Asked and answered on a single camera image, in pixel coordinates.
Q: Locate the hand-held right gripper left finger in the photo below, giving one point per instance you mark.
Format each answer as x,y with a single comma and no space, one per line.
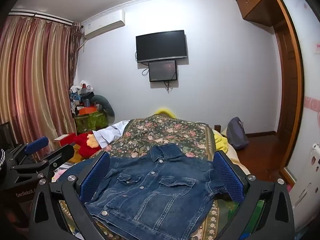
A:
96,173

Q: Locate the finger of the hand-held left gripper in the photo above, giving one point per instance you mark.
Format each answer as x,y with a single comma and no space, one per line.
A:
37,145
62,152

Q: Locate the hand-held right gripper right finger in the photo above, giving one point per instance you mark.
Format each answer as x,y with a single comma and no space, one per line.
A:
228,177

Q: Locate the blue denim jacket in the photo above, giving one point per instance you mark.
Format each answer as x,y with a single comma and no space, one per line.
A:
150,187

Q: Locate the red and white box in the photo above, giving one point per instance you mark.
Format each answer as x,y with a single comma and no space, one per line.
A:
62,140

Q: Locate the red plush toy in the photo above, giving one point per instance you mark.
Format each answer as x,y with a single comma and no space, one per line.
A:
82,146

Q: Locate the pale blue cloth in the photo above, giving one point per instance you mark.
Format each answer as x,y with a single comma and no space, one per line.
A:
110,132

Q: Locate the grey backpack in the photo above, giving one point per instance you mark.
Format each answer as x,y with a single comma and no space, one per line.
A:
237,133

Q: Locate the orange box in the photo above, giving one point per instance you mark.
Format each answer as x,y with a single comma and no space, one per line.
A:
87,110

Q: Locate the wooden bedpost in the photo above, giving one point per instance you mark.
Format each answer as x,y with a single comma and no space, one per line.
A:
218,128

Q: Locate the pile of household clutter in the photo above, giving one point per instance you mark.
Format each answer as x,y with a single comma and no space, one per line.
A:
80,95

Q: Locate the striped pink curtain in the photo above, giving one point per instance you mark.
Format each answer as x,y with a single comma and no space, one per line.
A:
32,80

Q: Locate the dark floral blanket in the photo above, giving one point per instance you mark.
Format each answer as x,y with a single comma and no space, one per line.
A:
162,130

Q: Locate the dark curtain rod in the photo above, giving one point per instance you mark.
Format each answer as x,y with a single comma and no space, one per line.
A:
45,19

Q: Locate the white air conditioner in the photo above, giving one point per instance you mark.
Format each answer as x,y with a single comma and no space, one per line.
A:
105,25

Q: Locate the white sliding door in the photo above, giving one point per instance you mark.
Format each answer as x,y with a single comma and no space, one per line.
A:
310,67

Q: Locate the wooden overhead cabinet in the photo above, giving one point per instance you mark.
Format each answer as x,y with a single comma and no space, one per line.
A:
260,2

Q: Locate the wooden door frame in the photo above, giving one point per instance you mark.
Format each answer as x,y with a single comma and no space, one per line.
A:
291,92

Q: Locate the small black wall monitor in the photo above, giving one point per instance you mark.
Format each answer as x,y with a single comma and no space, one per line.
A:
162,70

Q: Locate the black wall television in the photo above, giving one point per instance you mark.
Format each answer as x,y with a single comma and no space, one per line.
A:
161,46

